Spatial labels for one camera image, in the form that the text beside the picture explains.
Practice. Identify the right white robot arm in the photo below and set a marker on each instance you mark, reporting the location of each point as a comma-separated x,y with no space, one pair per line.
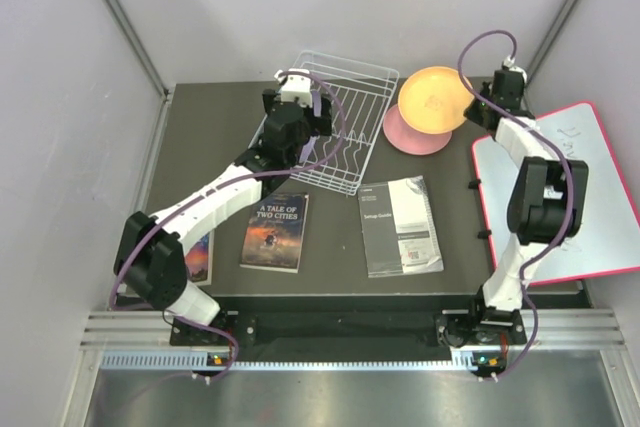
545,207

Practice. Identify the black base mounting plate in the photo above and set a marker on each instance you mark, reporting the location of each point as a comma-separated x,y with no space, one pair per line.
427,328

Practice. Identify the aluminium frame rail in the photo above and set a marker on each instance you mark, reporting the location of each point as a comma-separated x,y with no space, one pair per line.
559,329

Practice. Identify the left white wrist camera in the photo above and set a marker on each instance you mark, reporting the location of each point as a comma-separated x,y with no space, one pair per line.
295,87

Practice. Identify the pink plate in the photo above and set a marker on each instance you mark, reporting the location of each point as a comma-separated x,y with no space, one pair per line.
408,140

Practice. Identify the white wire dish rack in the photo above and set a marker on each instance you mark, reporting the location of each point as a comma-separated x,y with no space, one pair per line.
360,95

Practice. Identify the purple plate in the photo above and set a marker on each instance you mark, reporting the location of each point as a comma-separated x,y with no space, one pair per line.
317,110

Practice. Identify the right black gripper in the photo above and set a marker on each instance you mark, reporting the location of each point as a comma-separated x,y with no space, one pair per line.
470,114

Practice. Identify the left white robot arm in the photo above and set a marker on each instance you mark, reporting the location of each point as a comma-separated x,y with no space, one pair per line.
150,259

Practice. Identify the pink framed whiteboard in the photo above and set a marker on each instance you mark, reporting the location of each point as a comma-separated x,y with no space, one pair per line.
608,240

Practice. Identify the orange plate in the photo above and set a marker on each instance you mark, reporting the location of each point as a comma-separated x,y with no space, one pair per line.
433,100

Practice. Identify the Tale of Two Cities book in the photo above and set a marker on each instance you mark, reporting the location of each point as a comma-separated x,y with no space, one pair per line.
275,233

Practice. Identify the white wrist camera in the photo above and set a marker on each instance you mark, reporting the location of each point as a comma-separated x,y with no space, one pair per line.
295,87
510,64

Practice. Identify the blue fantasy cover book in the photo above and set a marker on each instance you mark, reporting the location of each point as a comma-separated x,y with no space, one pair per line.
199,261

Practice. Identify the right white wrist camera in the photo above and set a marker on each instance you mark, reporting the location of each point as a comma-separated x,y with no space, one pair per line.
510,64

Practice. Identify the grey slotted cable duct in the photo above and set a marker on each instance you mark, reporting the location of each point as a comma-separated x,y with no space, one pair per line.
205,361

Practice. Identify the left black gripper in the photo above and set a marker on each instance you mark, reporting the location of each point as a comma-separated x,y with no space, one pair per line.
318,125

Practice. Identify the grey setup guide booklet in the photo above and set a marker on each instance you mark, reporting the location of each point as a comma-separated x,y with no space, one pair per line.
398,229

